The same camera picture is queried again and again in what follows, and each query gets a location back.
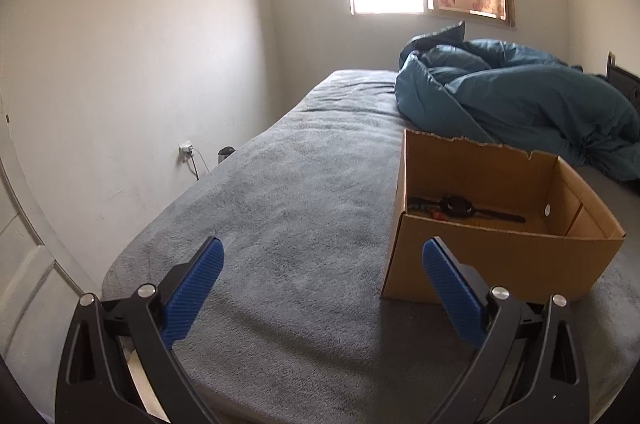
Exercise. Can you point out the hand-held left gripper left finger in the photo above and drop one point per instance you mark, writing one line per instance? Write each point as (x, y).
(197, 284)

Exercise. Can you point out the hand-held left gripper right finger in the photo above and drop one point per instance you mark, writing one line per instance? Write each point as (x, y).
(450, 284)

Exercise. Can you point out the brown cardboard box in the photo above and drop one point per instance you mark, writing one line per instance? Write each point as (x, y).
(500, 264)

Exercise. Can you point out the black tool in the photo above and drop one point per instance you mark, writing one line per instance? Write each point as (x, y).
(457, 206)

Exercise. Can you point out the grey fleece blanket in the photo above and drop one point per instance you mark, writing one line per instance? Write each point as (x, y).
(300, 204)

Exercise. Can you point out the white door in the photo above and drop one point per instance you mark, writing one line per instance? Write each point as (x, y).
(25, 294)

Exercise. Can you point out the teal duvet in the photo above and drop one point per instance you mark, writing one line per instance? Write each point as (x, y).
(525, 103)

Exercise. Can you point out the dark wooden headboard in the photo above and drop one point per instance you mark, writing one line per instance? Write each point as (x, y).
(622, 78)

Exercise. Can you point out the white wall socket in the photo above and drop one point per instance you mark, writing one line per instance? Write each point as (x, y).
(186, 148)

